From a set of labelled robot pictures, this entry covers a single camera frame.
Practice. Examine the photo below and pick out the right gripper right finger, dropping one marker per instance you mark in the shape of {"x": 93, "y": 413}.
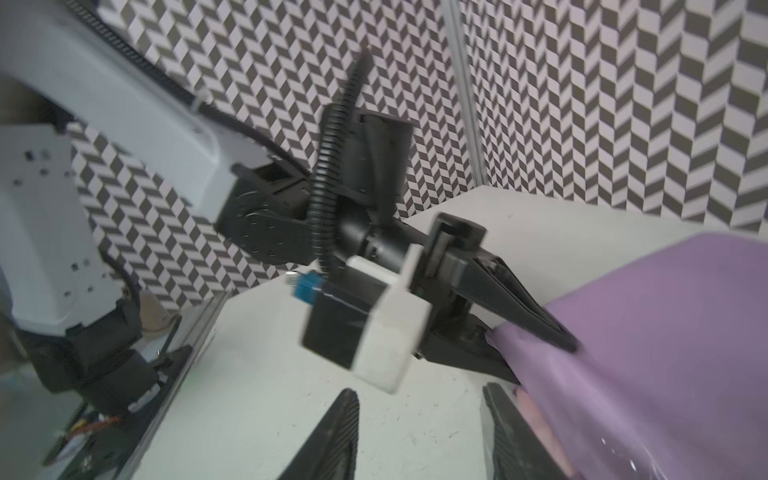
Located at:
{"x": 512, "y": 450}

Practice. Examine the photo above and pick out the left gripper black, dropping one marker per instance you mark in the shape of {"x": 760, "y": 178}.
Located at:
{"x": 372, "y": 169}

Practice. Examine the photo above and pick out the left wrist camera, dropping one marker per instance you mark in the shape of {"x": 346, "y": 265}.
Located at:
{"x": 365, "y": 318}

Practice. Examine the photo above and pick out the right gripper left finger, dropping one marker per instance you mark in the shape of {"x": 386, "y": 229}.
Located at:
{"x": 330, "y": 451}

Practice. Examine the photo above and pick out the pink wrapping paper sheet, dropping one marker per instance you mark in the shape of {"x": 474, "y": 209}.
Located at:
{"x": 669, "y": 380}

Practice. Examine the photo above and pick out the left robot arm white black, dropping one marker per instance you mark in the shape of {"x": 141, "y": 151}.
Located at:
{"x": 282, "y": 132}

